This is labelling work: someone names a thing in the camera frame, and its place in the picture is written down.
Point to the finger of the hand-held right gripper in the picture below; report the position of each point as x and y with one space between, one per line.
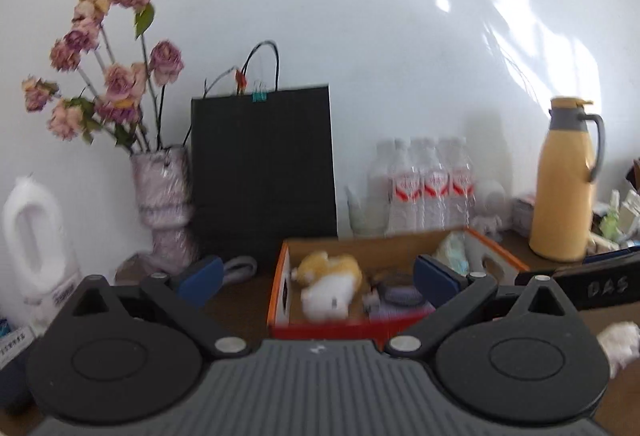
542 273

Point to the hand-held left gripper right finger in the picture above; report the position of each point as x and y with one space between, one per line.
435 283

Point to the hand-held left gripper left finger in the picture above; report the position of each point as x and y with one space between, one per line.
200 278

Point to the clear plastic bag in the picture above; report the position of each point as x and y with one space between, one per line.
452 248

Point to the white and yellow plush sheep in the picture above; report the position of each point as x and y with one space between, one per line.
330 296

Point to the red cardboard box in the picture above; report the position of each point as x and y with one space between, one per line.
325 335

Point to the white power strip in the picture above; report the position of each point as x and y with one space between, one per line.
627 236

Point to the white crumpled tissue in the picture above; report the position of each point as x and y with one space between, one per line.
620 343

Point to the small white box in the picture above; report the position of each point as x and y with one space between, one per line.
524 213

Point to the green spray bottle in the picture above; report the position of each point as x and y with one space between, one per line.
610 221

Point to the yellow thermos jug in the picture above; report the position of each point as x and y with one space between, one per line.
562 196

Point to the white robot-shaped speaker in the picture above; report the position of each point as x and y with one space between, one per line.
487 198

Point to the clear glass cup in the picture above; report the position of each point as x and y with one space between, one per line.
365 218

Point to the clear water bottle red label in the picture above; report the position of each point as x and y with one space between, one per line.
461 186
434 186
402 188

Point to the brown paper bag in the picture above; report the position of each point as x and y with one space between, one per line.
635 176

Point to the black paper bag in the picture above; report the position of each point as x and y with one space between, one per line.
260 165

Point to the white detergent bottle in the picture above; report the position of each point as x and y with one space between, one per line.
50 236

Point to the teal binder clip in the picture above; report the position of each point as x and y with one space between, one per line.
259 96

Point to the red tag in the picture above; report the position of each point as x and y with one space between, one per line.
240 80

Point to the dried pink rose bouquet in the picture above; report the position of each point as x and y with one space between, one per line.
120 85

